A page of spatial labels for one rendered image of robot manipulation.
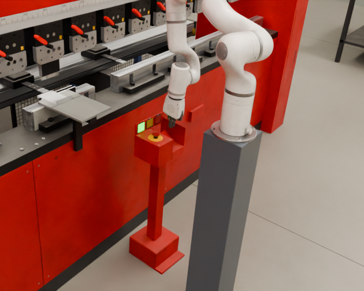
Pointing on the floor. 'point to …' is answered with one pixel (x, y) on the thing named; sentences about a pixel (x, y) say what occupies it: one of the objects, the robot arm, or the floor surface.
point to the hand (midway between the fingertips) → (171, 123)
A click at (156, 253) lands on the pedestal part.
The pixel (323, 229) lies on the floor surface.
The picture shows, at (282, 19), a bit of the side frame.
